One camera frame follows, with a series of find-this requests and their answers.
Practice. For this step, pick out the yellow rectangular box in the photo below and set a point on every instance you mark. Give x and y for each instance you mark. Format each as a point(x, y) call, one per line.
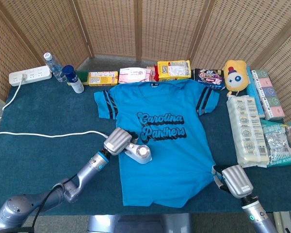
point(103, 78)

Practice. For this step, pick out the grey robot torso base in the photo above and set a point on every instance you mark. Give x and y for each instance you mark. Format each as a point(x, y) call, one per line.
point(138, 223)

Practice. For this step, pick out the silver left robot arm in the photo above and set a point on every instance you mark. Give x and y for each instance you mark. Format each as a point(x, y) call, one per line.
point(51, 194)

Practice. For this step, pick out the red packet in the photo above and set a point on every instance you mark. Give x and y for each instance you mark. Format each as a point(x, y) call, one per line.
point(156, 75)

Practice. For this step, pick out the white bottle with blue cap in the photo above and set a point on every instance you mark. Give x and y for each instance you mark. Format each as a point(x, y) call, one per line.
point(75, 81)

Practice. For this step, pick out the pink wet wipes pack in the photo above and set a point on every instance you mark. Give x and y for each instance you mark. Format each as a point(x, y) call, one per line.
point(134, 75)

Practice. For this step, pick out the white handheld garment steamer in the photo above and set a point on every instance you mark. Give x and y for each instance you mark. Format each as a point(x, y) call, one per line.
point(141, 155)

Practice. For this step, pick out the multicolour pocket tissue pack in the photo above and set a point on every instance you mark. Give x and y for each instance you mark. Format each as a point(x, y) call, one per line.
point(269, 97)

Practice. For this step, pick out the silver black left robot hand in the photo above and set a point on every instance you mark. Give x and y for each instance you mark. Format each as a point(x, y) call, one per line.
point(117, 142)

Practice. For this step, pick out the light blue long pack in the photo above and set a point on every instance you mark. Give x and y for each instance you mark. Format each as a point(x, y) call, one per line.
point(253, 94)

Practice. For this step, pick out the dark sanitary pad pack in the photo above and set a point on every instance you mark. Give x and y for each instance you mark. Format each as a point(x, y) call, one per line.
point(209, 78)

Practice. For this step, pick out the clear plastic water bottle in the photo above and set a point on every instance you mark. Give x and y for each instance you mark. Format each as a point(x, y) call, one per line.
point(55, 68)

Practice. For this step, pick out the cream white tissue pack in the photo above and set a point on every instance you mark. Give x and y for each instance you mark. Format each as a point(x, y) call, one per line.
point(247, 131)

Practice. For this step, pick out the dark teal table cloth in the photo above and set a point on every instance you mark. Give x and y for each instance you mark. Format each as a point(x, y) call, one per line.
point(38, 160)

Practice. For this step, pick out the white green floor object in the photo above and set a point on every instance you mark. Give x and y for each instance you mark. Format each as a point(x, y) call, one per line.
point(286, 222)

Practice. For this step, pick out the yellow snack pack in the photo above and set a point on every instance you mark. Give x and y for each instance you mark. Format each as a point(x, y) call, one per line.
point(174, 70)

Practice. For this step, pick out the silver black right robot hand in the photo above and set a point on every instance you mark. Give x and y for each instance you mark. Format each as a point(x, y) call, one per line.
point(237, 182)

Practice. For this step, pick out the white power strip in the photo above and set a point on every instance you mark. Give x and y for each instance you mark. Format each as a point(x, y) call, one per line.
point(34, 74)

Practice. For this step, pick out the yellow plush toy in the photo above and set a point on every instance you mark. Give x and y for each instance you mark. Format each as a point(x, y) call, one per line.
point(235, 77)

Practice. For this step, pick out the blue Carolina Panthers t-shirt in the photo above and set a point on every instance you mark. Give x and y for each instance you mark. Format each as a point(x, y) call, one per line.
point(169, 174)

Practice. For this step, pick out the teal bag of silver sachets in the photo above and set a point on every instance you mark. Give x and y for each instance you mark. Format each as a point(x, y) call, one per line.
point(280, 145)

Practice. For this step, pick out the green yellow sponge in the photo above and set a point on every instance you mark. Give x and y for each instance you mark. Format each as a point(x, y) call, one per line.
point(83, 75)

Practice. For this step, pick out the wicker folding screen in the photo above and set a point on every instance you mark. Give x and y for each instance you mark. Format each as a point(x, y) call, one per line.
point(111, 26)

